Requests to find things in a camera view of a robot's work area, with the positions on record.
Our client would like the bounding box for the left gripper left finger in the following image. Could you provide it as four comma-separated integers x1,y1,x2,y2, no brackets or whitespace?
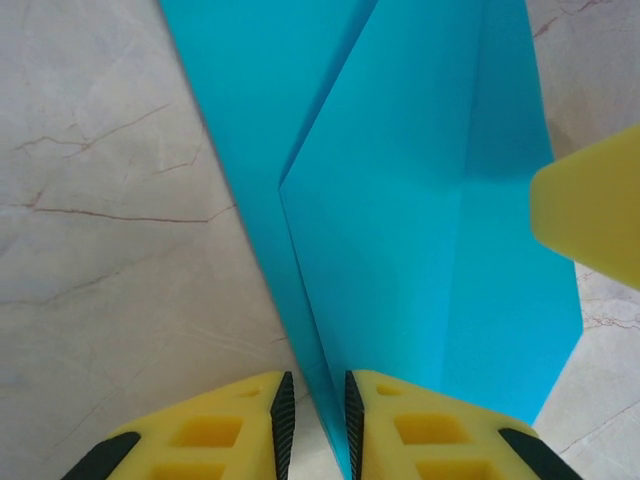
59,370,296,480

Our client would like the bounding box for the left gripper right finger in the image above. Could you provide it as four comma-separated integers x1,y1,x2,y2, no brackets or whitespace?
344,369,586,480

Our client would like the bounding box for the blue paper sheet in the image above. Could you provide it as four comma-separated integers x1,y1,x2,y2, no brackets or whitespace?
159,0,584,480

